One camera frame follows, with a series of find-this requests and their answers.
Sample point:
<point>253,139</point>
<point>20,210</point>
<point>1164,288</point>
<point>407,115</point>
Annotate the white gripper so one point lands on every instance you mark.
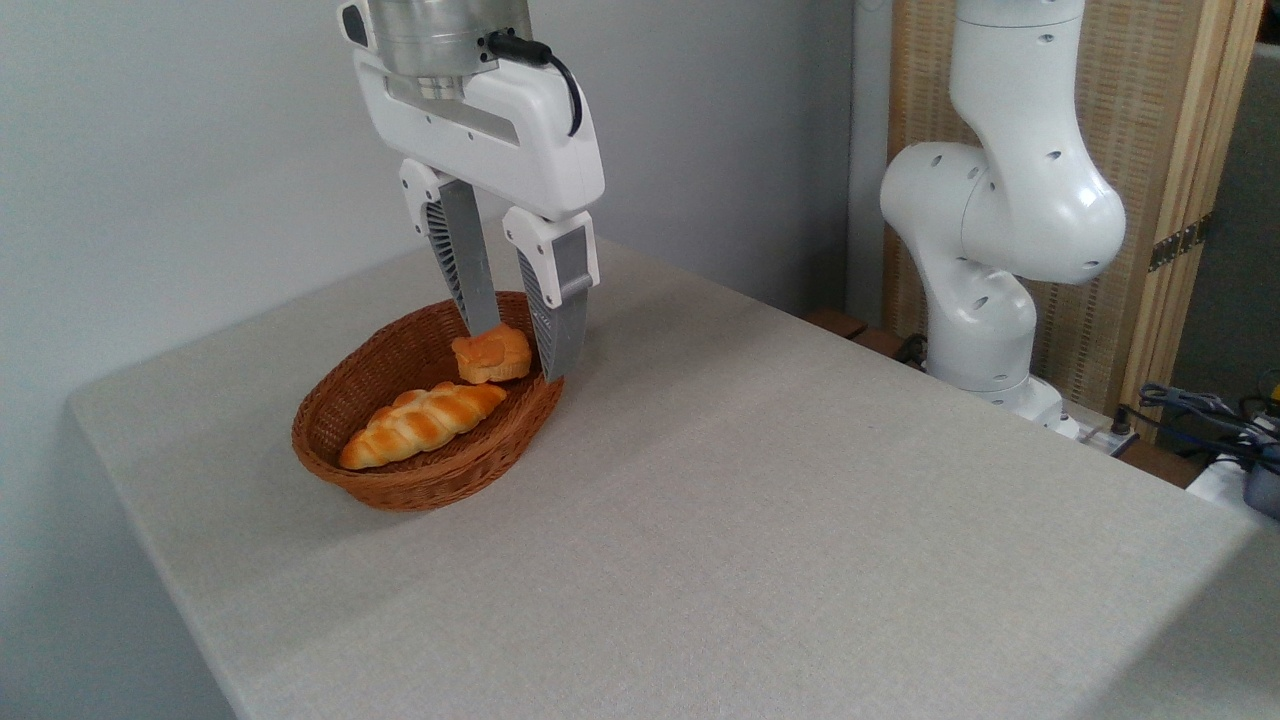
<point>510,150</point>

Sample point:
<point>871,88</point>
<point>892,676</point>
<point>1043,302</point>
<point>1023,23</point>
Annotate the round knotted bread roll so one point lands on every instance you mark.
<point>492,357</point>

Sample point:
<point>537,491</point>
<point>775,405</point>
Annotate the long braided bread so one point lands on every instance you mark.
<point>420,422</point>

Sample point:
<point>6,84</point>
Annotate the brown wicker basket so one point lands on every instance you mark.
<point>420,485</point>

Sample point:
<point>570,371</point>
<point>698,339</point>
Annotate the brown wooden ledge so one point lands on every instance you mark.
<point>840,323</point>

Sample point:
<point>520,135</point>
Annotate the white power strip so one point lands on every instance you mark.
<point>1100,437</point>

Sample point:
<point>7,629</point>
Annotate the brass screen hinge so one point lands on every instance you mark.
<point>1178,243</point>

